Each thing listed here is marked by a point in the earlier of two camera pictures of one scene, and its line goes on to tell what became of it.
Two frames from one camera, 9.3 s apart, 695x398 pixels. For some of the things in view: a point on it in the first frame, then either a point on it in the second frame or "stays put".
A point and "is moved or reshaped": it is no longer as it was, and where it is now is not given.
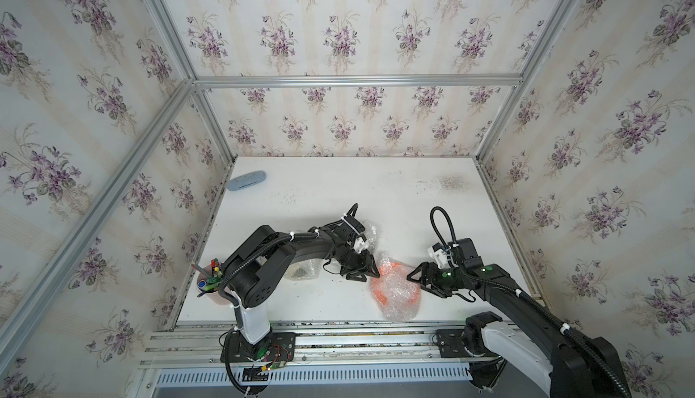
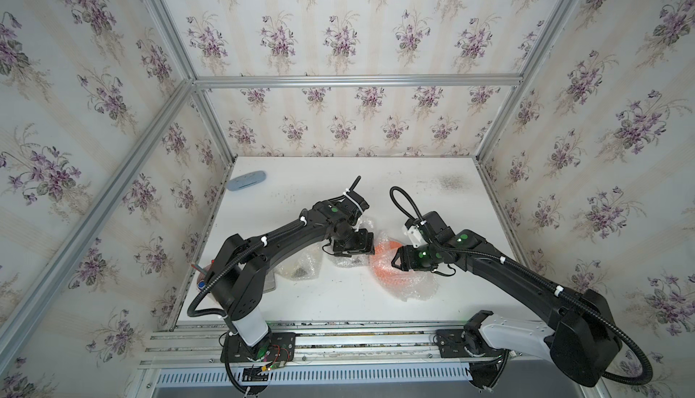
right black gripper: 432,278 → 406,259
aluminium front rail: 196,345 stays put
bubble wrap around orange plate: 397,298 is moved or reshaped
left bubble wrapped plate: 303,270 stays put
